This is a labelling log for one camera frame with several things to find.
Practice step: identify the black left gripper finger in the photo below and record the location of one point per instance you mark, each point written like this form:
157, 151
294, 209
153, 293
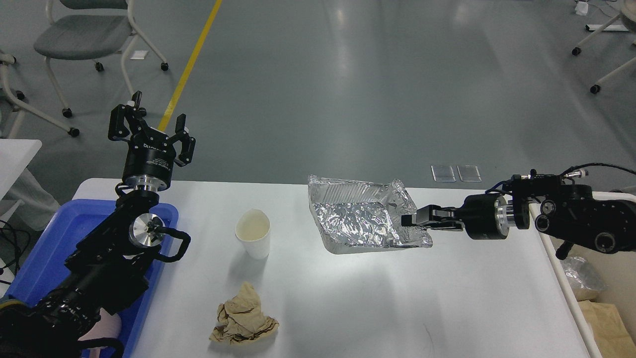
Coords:
127, 123
188, 143

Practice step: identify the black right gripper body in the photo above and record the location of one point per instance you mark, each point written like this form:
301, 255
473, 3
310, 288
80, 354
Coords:
487, 216

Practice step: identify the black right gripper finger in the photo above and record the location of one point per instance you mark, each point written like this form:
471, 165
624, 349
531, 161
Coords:
428, 214
445, 226

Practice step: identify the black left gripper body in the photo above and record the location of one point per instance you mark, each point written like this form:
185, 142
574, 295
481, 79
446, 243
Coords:
149, 161

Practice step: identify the aluminium foil tray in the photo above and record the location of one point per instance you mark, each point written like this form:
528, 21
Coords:
355, 216

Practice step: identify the white paper cup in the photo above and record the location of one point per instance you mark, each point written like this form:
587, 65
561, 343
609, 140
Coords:
253, 231

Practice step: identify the pink mug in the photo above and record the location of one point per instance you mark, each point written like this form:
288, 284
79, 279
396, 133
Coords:
109, 326

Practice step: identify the brown paper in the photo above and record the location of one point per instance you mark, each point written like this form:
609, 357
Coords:
240, 320
612, 338

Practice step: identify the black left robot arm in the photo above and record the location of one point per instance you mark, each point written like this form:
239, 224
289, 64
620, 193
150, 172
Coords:
108, 267

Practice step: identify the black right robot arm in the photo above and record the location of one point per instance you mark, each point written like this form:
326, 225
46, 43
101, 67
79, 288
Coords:
554, 204

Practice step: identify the clear floor plate left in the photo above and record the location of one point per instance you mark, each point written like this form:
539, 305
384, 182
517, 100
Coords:
443, 173

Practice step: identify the clear floor plate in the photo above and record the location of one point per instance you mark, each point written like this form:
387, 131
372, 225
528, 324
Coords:
469, 173
443, 173

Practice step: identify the clear floor plate right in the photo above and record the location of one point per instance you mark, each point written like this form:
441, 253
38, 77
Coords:
469, 173

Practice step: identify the grey office chair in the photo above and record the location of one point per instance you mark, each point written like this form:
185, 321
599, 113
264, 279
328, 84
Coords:
77, 37

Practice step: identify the crumpled foil in bin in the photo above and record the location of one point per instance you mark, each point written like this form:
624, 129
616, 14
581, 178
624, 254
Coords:
583, 278

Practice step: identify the white side table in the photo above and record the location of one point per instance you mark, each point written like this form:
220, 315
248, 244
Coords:
15, 156

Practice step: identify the white plastic bin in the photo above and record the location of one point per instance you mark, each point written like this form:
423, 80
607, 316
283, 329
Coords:
617, 270

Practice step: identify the blue plastic tray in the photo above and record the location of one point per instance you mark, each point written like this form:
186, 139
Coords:
45, 268

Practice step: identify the brown paper in bin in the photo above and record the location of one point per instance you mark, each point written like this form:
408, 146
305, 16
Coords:
612, 338

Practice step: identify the white chair frame left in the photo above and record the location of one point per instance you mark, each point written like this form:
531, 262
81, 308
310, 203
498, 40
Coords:
20, 107

